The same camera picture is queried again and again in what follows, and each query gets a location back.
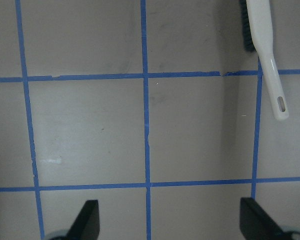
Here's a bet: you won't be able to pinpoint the beige hand brush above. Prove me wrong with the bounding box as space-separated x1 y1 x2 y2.
239 0 289 121

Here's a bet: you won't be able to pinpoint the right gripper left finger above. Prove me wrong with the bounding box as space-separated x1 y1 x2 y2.
65 200 100 240

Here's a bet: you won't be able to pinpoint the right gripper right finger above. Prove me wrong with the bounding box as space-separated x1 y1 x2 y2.
239 197 300 240

